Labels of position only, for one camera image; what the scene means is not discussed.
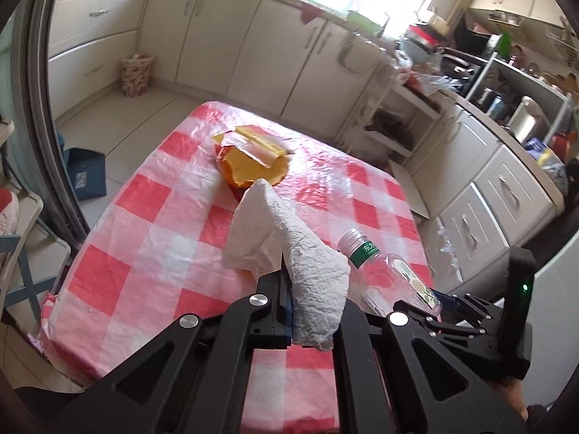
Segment stacked kitchen bowls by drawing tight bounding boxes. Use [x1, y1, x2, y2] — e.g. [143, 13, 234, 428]
[400, 22, 446, 64]

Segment orange snack bag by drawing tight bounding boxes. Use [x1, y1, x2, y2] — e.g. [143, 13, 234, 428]
[212, 125, 292, 202]

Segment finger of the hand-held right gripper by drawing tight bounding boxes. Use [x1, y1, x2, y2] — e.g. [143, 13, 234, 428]
[423, 314, 503, 353]
[427, 288, 505, 322]

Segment floral wastebasket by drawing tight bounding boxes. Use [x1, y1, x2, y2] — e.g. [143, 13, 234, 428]
[120, 53, 155, 99]

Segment white and blue chair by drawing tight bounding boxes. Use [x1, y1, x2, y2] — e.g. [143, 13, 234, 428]
[0, 118, 73, 326]

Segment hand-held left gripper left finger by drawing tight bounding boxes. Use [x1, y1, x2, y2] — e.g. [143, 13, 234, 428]
[59, 253, 292, 434]

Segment crumpled clear plastic sheet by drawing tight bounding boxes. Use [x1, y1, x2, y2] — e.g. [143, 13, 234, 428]
[418, 72, 460, 98]

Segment red white checkered tablecloth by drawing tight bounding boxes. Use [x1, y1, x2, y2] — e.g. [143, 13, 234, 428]
[40, 99, 435, 434]

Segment clear plastic bottle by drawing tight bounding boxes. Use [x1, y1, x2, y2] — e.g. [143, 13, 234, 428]
[337, 228, 443, 319]

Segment clear plastic bag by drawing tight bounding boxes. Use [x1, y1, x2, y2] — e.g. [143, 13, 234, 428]
[434, 226, 464, 276]

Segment person's right hand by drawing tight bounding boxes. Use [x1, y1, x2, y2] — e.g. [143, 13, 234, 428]
[493, 376, 529, 423]

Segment grey countertop shelf unit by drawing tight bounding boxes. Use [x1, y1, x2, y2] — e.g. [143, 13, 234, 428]
[466, 52, 579, 154]

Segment white countertop appliance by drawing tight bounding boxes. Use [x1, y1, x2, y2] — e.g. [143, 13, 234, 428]
[509, 97, 546, 143]

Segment cream cabinet with wide drawers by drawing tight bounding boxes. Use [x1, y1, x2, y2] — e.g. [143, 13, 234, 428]
[47, 0, 152, 109]

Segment blue plastic packet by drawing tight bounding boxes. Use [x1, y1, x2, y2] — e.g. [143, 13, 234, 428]
[525, 138, 566, 168]

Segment white shelf rack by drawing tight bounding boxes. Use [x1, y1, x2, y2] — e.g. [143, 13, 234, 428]
[341, 77, 446, 168]

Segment red white cloth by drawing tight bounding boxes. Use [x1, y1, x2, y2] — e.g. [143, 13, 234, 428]
[0, 187, 21, 236]

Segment red white plastic bag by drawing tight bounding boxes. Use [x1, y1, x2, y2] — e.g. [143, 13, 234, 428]
[393, 52, 428, 95]

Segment black frying pan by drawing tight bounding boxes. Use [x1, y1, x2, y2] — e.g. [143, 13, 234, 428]
[364, 111, 417, 150]

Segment cream cabinet with panelled drawers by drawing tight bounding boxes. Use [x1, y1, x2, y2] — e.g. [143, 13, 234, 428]
[418, 99, 566, 283]

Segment yellow red snack packet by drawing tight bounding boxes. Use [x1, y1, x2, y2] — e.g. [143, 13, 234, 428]
[212, 125, 290, 168]

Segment white step stool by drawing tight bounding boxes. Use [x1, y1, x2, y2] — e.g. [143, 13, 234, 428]
[388, 163, 432, 221]

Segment cream door cabinets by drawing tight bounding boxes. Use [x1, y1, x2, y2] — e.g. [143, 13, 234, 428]
[140, 0, 399, 145]

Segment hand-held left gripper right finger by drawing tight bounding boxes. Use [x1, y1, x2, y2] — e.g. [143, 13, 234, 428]
[332, 298, 528, 434]

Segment white paper towel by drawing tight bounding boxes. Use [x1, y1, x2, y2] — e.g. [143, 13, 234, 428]
[221, 180, 351, 352]

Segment red pot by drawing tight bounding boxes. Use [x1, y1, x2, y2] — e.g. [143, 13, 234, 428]
[553, 130, 579, 160]

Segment blue box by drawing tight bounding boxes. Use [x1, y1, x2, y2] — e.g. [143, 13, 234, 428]
[62, 147, 107, 200]

